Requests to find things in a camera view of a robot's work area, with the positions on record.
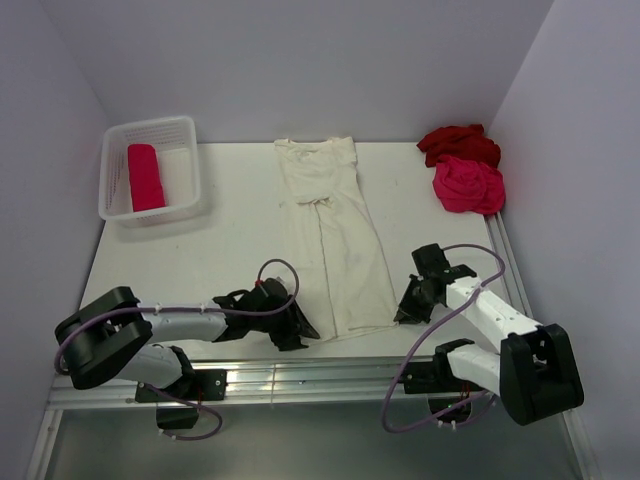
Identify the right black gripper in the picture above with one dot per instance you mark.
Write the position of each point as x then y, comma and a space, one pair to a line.
414, 313

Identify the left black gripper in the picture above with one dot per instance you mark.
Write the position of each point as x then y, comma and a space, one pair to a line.
295, 323

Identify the white t shirt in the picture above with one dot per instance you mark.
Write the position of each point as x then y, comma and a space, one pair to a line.
330, 239

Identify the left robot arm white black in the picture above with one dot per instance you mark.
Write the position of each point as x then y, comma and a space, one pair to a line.
116, 337

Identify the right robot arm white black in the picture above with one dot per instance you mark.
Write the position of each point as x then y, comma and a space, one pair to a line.
530, 368

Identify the dark red t shirt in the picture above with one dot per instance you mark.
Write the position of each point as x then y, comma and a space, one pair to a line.
463, 142

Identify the rolled pink t shirt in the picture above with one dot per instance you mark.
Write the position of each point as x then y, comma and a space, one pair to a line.
146, 189

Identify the white plastic basket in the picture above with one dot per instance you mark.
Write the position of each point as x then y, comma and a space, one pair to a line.
174, 139

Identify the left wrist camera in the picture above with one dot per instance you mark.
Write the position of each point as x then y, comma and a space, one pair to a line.
272, 289

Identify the aluminium rail frame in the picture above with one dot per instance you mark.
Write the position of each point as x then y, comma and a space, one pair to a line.
293, 381

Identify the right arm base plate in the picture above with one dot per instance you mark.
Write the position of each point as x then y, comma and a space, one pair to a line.
434, 376

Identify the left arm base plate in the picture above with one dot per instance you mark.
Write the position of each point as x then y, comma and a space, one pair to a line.
174, 410

